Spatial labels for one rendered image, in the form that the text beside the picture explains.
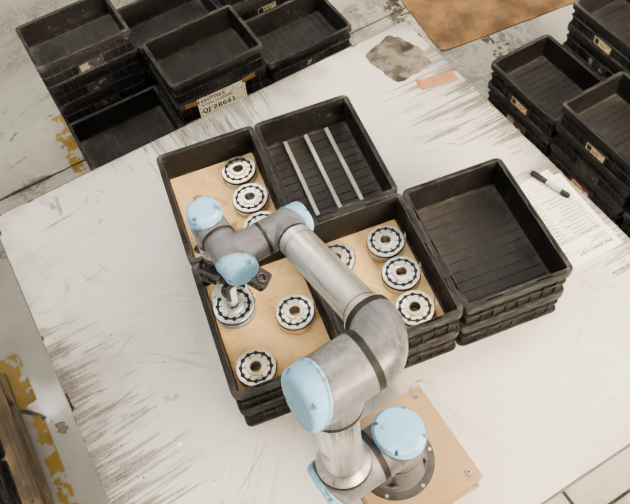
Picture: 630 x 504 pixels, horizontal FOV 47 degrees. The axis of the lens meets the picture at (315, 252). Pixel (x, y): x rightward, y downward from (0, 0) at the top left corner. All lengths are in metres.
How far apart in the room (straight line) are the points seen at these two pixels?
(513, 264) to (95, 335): 1.19
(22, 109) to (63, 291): 1.77
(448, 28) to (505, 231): 1.94
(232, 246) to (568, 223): 1.15
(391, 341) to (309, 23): 2.30
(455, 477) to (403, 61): 1.47
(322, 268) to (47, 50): 2.23
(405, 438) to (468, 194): 0.83
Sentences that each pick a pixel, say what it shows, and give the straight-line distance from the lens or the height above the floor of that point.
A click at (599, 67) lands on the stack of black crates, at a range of 3.34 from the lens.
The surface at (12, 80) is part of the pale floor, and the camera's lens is 4.11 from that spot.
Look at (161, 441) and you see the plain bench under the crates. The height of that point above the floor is 0.70.
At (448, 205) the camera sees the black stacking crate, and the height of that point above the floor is 0.83.
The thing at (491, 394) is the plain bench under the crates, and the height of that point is 0.70.
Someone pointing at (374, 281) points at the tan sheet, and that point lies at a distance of 1.97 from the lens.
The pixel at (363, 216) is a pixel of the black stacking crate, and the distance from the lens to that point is 2.01.
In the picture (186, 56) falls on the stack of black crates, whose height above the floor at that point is 0.49.
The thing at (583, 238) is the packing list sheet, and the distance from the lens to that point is 2.27.
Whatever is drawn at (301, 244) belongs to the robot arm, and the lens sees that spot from 1.42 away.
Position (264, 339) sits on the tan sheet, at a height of 0.83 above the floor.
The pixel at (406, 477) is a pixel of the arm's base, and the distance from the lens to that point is 1.74.
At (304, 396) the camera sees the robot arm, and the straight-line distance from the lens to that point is 1.19.
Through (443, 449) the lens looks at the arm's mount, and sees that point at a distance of 1.83.
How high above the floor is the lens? 2.54
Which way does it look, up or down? 57 degrees down
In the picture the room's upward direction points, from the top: 9 degrees counter-clockwise
